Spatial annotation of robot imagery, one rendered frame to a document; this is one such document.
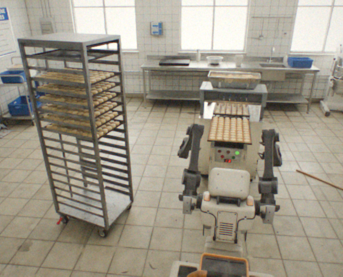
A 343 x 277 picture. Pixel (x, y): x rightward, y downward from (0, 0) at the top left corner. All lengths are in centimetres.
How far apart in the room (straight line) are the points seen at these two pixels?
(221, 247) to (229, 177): 43
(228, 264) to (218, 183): 40
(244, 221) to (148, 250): 144
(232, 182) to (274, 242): 158
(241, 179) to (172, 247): 147
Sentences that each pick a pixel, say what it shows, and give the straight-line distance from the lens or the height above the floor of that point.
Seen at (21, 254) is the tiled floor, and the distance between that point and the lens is 315.
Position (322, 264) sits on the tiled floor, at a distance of 303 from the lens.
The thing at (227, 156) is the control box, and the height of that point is 76.
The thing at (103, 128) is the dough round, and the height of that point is 105.
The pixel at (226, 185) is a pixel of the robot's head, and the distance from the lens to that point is 156.
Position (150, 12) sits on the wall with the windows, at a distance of 654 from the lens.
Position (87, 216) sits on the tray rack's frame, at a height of 15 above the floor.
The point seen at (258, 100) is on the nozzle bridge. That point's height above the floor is 106.
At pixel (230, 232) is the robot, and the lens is 165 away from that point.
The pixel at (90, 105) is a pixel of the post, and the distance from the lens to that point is 230.
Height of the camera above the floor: 208
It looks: 26 degrees down
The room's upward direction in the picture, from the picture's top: straight up
